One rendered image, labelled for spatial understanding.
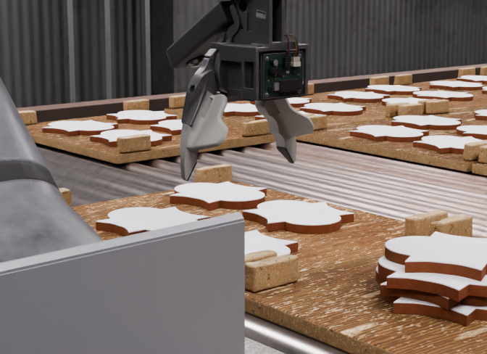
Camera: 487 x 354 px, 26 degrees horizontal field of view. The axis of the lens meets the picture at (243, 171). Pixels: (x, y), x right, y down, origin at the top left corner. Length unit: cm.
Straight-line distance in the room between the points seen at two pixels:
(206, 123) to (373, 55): 537
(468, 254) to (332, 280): 15
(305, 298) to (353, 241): 22
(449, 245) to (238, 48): 28
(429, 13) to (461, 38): 41
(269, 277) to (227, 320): 43
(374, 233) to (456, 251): 25
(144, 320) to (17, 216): 10
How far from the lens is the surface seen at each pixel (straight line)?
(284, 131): 115
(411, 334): 92
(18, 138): 65
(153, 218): 126
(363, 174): 169
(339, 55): 617
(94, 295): 53
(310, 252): 116
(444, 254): 99
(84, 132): 196
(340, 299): 100
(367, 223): 129
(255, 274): 101
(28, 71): 475
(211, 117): 106
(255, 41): 106
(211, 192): 140
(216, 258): 58
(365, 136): 192
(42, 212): 61
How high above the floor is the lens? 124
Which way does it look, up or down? 11 degrees down
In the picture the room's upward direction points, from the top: straight up
